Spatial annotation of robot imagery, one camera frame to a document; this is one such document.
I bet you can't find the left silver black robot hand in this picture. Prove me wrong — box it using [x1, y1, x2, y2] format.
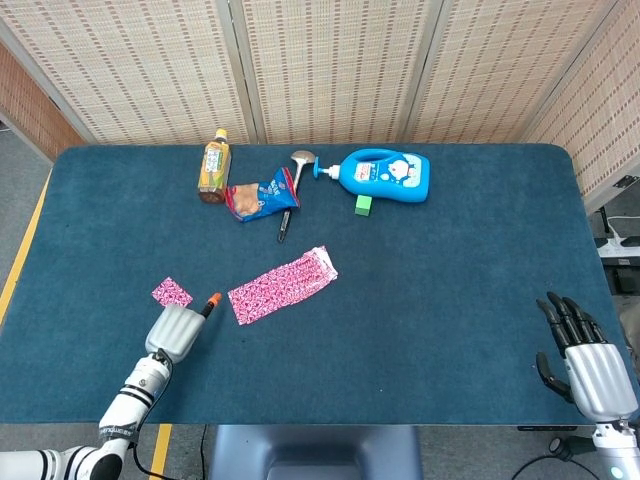
[144, 291, 223, 364]

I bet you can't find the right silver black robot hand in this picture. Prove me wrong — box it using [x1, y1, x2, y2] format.
[535, 291, 640, 422]

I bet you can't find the small pink patterned piece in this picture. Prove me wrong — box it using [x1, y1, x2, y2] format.
[151, 276, 195, 309]

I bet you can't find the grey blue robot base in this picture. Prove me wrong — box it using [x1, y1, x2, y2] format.
[207, 424, 424, 480]

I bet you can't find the clear plastic bag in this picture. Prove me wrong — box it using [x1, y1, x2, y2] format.
[617, 299, 640, 351]

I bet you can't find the black round caster knob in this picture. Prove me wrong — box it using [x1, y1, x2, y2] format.
[548, 435, 596, 462]

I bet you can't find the pink patterned packet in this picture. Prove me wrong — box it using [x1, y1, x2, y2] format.
[227, 244, 340, 328]

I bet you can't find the white power strip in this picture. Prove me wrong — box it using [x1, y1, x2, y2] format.
[596, 234, 640, 259]

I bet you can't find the blue red snack bag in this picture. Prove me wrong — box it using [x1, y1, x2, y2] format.
[224, 166, 302, 224]

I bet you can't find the green tea bottle yellow cap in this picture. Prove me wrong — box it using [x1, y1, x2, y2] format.
[197, 128, 233, 205]

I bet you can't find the blue felt table cover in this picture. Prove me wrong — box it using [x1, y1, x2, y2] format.
[0, 143, 640, 427]

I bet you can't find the brown woven screen panel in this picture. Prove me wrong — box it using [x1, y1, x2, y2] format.
[0, 42, 87, 162]

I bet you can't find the beige woven screen panel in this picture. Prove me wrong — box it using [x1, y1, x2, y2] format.
[0, 0, 251, 146]
[519, 0, 640, 201]
[403, 0, 629, 145]
[229, 0, 444, 146]

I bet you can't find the blue pump lotion bottle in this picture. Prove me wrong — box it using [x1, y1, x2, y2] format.
[313, 147, 432, 204]

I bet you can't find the black floor cable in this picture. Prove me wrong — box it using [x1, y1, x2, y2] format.
[509, 453, 599, 480]

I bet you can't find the metal spoon black handle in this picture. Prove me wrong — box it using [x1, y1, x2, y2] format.
[277, 149, 317, 245]

